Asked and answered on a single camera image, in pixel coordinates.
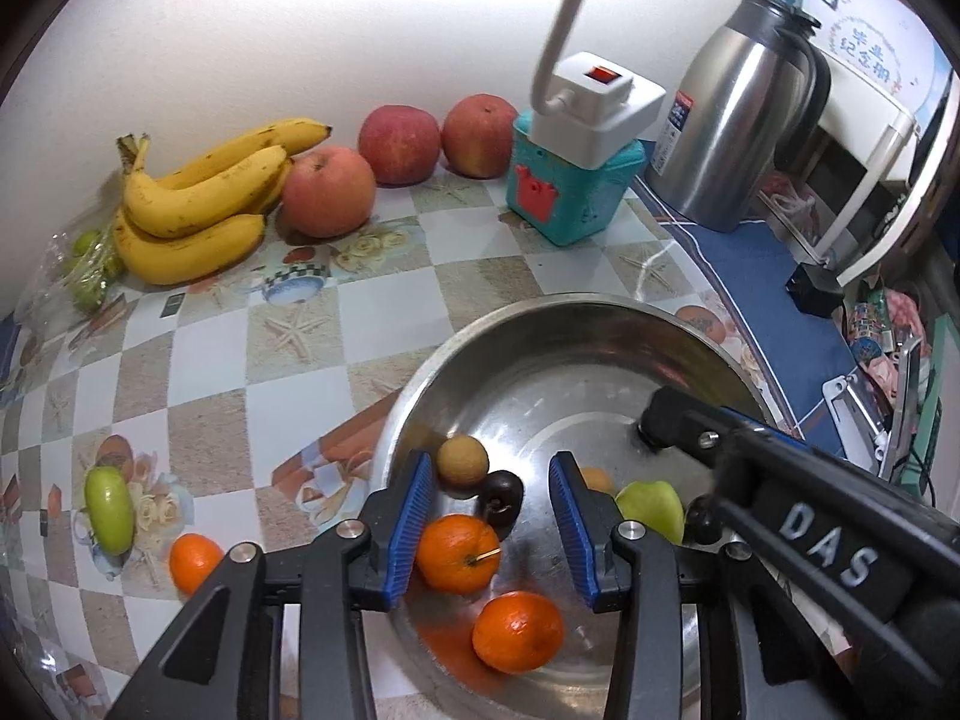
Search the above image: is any pink plastic bag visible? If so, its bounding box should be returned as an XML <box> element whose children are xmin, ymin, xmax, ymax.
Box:
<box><xmin>760</xmin><ymin>171</ymin><xmax>816</xmax><ymax>242</ymax></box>

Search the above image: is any stainless steel kettle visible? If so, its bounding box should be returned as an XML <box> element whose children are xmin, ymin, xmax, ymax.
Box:
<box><xmin>645</xmin><ymin>0</ymin><xmax>833</xmax><ymax>233</ymax></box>

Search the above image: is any small green apple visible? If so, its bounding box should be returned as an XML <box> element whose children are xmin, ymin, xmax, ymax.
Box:
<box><xmin>615</xmin><ymin>480</ymin><xmax>686</xmax><ymax>547</ymax></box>

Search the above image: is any white gooseneck lamp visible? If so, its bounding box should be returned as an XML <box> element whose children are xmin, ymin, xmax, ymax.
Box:
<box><xmin>529</xmin><ymin>0</ymin><xmax>653</xmax><ymax>112</ymax></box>

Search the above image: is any checkered printed tablecloth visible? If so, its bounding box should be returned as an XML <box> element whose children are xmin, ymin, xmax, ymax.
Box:
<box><xmin>0</xmin><ymin>157</ymin><xmax>863</xmax><ymax>720</ymax></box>

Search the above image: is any small tan round fruit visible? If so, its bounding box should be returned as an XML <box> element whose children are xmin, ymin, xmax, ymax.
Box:
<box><xmin>436</xmin><ymin>435</ymin><xmax>490</xmax><ymax>492</ymax></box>

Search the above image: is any small orange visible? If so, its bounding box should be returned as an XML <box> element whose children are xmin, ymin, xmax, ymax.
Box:
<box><xmin>169</xmin><ymin>532</ymin><xmax>226</xmax><ymax>595</ymax></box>

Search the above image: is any metal bracket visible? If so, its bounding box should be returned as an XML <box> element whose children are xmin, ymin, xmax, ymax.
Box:
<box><xmin>821</xmin><ymin>371</ymin><xmax>891</xmax><ymax>460</ymax></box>

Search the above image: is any black power adapter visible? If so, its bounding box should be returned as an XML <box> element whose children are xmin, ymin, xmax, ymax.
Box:
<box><xmin>786</xmin><ymin>262</ymin><xmax>845</xmax><ymax>318</ymax></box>

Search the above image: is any teal box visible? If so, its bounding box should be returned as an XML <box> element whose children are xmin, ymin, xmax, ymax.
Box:
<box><xmin>504</xmin><ymin>111</ymin><xmax>646</xmax><ymax>247</ymax></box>

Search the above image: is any clear plastic container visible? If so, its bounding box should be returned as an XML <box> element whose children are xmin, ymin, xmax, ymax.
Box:
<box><xmin>11</xmin><ymin>214</ymin><xmax>128</xmax><ymax>320</ymax></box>

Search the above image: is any dark round fruit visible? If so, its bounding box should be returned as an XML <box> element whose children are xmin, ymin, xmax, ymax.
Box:
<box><xmin>478</xmin><ymin>469</ymin><xmax>524</xmax><ymax>541</ymax></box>

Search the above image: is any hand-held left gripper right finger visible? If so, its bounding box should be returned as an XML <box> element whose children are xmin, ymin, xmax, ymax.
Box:
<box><xmin>547</xmin><ymin>452</ymin><xmax>848</xmax><ymax>720</ymax></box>

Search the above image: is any red apple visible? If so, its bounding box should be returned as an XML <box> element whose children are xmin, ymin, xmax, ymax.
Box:
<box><xmin>440</xmin><ymin>94</ymin><xmax>520</xmax><ymax>179</ymax></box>
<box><xmin>281</xmin><ymin>146</ymin><xmax>377</xmax><ymax>239</ymax></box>
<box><xmin>358</xmin><ymin>103</ymin><xmax>441</xmax><ymax>186</ymax></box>

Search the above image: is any yellow banana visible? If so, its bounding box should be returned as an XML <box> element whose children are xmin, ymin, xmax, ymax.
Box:
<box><xmin>112</xmin><ymin>212</ymin><xmax>268</xmax><ymax>287</ymax></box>
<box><xmin>157</xmin><ymin>118</ymin><xmax>332</xmax><ymax>190</ymax></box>
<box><xmin>122</xmin><ymin>145</ymin><xmax>291</xmax><ymax>239</ymax></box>
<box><xmin>259</xmin><ymin>157</ymin><xmax>295</xmax><ymax>215</ymax></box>

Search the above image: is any orange with stem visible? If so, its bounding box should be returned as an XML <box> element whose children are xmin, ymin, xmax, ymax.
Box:
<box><xmin>416</xmin><ymin>514</ymin><xmax>502</xmax><ymax>595</ymax></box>

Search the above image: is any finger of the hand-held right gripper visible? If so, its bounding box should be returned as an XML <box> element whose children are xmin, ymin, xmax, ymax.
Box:
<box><xmin>639</xmin><ymin>388</ymin><xmax>751</xmax><ymax>467</ymax></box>
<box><xmin>685</xmin><ymin>497</ymin><xmax>760</xmax><ymax>550</ymax></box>

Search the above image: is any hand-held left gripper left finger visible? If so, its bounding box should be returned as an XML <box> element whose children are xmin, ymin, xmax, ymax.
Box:
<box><xmin>105</xmin><ymin>452</ymin><xmax>436</xmax><ymax>720</ymax></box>

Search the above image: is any large orange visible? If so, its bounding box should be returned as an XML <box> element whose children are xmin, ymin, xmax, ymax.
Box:
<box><xmin>471</xmin><ymin>591</ymin><xmax>565</xmax><ymax>674</ymax></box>

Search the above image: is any pile of colourful packets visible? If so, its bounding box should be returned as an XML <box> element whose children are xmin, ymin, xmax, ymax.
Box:
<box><xmin>844</xmin><ymin>283</ymin><xmax>932</xmax><ymax>391</ymax></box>

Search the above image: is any stainless steel bowl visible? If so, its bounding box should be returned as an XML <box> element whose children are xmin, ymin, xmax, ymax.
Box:
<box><xmin>379</xmin><ymin>294</ymin><xmax>781</xmax><ymax>720</ymax></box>

